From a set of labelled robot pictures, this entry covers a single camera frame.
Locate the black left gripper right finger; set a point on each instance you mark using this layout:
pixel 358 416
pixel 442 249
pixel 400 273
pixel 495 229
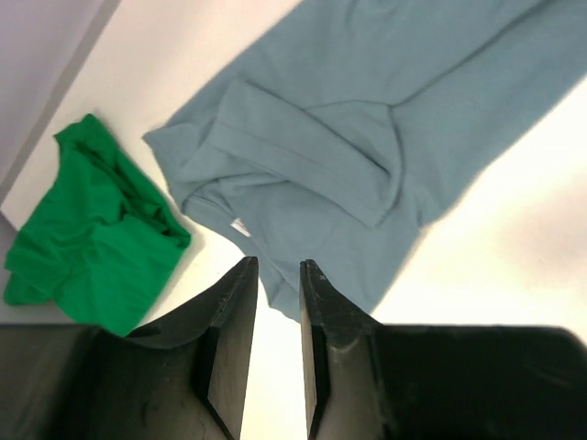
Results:
pixel 368 380

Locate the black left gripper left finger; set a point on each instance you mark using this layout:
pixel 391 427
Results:
pixel 181 376

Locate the green t shirt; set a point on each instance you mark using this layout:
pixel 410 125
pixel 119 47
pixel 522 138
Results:
pixel 102 243

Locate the grey-blue t shirt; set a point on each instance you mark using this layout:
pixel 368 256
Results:
pixel 350 125

